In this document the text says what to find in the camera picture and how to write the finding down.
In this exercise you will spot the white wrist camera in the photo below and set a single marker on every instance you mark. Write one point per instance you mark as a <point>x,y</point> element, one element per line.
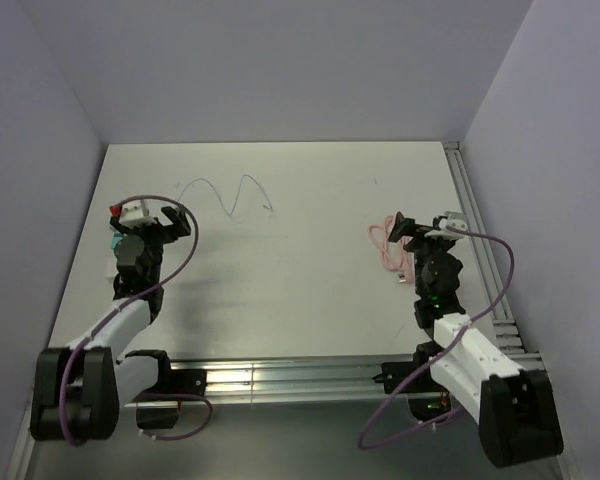
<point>457,224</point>
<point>135,213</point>

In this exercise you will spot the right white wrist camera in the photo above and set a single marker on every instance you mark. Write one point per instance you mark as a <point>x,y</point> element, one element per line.
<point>457,224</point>

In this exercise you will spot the aluminium front rail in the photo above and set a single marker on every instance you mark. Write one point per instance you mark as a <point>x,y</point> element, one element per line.
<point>290,382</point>

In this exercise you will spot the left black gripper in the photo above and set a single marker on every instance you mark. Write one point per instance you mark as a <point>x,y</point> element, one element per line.
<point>180,226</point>

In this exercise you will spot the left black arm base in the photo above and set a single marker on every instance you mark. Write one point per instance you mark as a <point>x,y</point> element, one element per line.
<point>177,382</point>

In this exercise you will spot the teal plug adapter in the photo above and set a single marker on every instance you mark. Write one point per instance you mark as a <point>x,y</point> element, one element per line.
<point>116,238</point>

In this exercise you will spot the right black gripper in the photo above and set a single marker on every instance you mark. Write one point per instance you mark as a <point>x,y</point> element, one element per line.
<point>408,226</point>

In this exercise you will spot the aluminium right side rail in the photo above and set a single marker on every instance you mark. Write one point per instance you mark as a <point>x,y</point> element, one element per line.
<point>508,338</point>

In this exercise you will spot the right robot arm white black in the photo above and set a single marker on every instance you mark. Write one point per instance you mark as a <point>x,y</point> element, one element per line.
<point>513,406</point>

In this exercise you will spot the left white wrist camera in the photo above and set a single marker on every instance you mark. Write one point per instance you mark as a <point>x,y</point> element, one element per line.
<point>135,213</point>

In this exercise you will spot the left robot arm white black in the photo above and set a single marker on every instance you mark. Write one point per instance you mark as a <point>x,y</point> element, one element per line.
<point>134,308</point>

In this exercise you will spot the white plug adapter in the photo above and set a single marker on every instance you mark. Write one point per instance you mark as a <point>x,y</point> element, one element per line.
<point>111,269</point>

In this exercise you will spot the aluminium rail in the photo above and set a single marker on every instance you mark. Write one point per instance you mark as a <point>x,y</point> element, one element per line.
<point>508,338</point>
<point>290,382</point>

